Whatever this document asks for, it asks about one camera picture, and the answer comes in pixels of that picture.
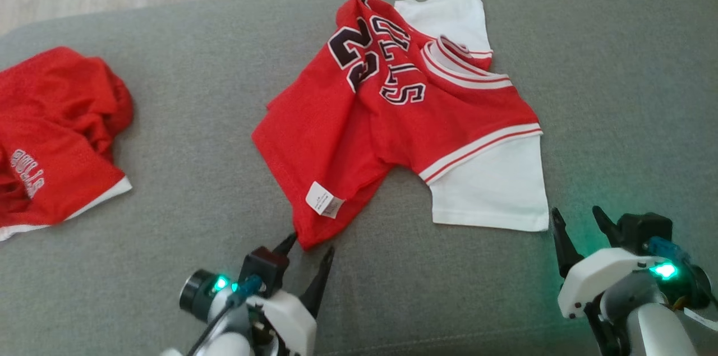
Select left black cable teal connector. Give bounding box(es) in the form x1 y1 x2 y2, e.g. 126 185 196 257
185 275 264 356

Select grey sofa seat cushion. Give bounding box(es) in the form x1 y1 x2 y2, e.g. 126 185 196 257
0 0 718 356

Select red basketball shorts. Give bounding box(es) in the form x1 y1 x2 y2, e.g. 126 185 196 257
0 47 134 242

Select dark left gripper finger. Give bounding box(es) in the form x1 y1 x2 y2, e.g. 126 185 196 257
274 233 298 258
300 247 335 318

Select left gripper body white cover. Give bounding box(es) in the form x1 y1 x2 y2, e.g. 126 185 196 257
247 289 317 356

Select right black cable teal connector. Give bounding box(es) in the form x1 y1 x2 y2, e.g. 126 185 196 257
648 237 692 265

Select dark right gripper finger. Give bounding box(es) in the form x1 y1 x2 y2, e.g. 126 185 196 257
550 207 584 279
593 206 624 248

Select red white basketball jersey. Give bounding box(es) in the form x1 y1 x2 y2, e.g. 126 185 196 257
251 0 550 250

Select black cable teal connector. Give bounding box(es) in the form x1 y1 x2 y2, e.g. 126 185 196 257
648 237 692 265
185 275 264 356

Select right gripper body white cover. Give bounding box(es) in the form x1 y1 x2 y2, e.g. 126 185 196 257
558 248 674 320

